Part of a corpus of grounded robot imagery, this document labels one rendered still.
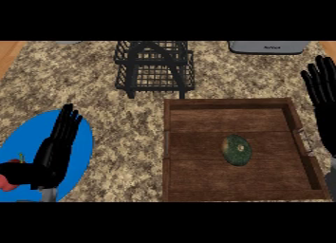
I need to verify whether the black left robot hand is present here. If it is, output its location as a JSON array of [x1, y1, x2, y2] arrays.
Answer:
[[0, 103, 84, 191]]

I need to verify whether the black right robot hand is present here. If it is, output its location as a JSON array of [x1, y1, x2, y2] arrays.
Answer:
[[299, 54, 336, 159]]

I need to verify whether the brown wooden tray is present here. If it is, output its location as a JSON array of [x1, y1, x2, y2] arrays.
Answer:
[[161, 97, 332, 202]]

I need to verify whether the green round squash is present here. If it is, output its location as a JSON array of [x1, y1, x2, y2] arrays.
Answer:
[[221, 134, 254, 167]]

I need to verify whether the blue oval placemat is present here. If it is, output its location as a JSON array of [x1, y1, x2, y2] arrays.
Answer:
[[0, 109, 96, 203]]

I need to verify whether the red pepper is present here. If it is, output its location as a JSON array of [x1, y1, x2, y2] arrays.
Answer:
[[0, 153, 28, 193]]

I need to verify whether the grey flat appliance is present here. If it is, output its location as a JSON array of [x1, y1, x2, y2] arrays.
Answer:
[[227, 41, 313, 56]]

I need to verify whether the black wire tiered basket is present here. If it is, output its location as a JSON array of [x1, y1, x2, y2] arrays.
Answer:
[[112, 41, 196, 100]]

